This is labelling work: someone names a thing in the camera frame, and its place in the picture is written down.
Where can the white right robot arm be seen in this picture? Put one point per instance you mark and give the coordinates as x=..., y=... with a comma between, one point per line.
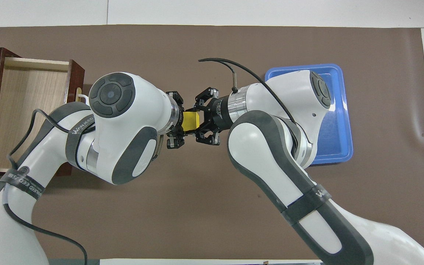
x=263, y=147

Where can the yellow cube block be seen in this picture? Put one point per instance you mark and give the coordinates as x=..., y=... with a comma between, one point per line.
x=190, y=121

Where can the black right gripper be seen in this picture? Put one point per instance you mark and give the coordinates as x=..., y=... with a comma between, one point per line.
x=221, y=112

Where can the blue plastic tray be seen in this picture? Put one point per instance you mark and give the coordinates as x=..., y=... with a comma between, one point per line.
x=339, y=121

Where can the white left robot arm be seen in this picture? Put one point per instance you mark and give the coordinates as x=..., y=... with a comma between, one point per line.
x=123, y=121

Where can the brown paper table mat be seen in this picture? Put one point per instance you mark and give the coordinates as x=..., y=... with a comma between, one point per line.
x=204, y=202

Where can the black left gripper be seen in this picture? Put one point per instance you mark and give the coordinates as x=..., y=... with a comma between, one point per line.
x=180, y=119

